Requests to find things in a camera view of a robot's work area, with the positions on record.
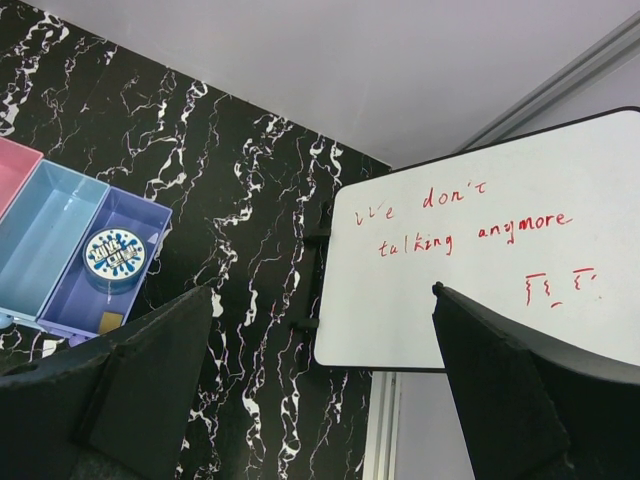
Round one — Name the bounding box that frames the pink bin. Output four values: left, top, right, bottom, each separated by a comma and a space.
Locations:
0, 137, 44, 215

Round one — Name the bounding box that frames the blue cleaning gel jar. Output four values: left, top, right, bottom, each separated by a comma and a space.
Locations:
82, 227, 147, 295

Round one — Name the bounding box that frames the white whiteboard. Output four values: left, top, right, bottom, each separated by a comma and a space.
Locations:
313, 107, 639, 370

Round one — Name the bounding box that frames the purple bin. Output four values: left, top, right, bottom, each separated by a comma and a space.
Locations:
38, 187, 172, 345

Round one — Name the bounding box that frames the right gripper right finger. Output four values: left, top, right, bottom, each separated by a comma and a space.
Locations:
432, 283, 639, 479

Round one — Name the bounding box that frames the aluminium frame rail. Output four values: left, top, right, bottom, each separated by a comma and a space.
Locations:
455, 13, 639, 153

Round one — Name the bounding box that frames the light blue middle bin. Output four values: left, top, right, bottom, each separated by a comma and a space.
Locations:
1, 159, 109, 329

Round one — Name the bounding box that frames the orange small eraser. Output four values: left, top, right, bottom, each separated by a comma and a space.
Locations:
97, 312, 123, 335

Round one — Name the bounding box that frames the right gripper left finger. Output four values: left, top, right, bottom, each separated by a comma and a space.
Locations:
1, 287, 212, 479

